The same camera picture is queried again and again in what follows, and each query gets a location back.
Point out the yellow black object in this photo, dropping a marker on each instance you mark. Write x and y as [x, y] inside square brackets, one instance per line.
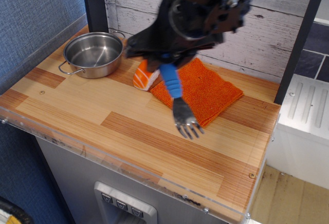
[13, 214]

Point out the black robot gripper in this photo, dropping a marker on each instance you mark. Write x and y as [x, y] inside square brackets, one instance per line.
[184, 27]

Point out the white grooved cabinet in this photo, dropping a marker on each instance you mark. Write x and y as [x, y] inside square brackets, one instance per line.
[299, 145]

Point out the clear acrylic table edge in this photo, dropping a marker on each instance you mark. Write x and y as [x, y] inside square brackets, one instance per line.
[216, 173]

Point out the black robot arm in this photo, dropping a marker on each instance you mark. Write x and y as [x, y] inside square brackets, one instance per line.
[184, 27]

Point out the stainless steel pot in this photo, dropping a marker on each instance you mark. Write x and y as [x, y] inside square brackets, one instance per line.
[93, 55]

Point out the salmon sushi toy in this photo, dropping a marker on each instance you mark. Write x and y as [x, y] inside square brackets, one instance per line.
[143, 79]

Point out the blue handled metal fork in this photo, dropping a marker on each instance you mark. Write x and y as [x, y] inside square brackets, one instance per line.
[184, 119]

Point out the black right frame post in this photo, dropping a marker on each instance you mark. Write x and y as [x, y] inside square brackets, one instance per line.
[305, 27]

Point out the orange knitted cloth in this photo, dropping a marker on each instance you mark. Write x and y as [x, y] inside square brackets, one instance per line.
[206, 92]

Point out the silver dispenser panel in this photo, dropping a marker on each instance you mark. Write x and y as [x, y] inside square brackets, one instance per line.
[118, 207]

